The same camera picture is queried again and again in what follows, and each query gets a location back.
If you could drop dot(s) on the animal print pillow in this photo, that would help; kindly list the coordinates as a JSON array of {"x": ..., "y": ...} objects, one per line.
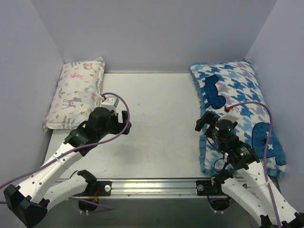
[{"x": 77, "y": 94}]

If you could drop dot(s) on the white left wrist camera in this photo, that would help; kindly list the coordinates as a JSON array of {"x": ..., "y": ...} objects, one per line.
[{"x": 110, "y": 103}]

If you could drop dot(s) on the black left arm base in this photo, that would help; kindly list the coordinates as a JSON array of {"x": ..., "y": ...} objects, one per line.
[{"x": 92, "y": 194}]

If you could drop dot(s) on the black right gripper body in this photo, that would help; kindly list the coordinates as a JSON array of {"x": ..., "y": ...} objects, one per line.
[{"x": 204, "y": 121}]

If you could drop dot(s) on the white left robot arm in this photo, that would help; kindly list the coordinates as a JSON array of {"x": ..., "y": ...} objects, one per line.
[{"x": 31, "y": 199}]

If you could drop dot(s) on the blue houndstooth pillowcase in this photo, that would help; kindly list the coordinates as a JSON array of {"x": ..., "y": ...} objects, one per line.
[{"x": 221, "y": 85}]

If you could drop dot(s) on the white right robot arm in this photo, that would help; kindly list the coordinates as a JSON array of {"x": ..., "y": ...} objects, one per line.
[{"x": 263, "y": 201}]

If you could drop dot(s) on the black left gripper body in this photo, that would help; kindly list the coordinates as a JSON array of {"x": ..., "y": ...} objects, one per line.
[{"x": 123, "y": 122}]

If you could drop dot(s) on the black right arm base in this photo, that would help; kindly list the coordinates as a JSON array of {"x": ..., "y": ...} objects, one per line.
[{"x": 218, "y": 201}]

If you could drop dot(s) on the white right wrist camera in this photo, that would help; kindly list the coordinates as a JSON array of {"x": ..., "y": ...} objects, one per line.
[{"x": 231, "y": 117}]

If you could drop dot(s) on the aluminium front rail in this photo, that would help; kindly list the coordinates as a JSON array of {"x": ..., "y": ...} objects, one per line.
[{"x": 171, "y": 188}]

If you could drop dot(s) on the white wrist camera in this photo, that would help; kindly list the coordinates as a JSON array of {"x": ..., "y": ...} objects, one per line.
[
  {"x": 110, "y": 103},
  {"x": 231, "y": 117}
]

